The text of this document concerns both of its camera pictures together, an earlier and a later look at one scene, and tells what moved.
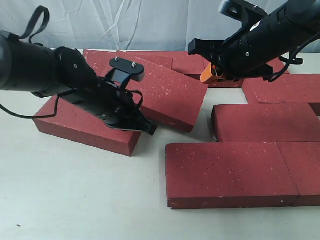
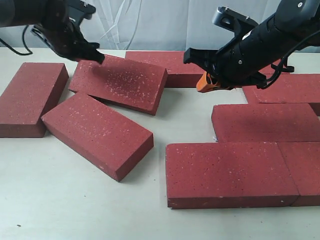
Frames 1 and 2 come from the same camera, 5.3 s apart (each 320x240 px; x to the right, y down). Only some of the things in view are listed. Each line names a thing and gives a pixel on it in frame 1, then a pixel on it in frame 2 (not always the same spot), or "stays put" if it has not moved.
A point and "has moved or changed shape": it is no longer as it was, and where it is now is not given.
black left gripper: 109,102 → 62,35
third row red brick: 266,122 stays put
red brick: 100,60 → 27,97
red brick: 65,119 has moved or changed shape
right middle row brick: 286,88 stays put
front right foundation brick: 303,160 stays put
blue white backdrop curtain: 140,25 stays put
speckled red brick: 169,98 has moved or changed shape
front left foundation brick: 227,175 stays put
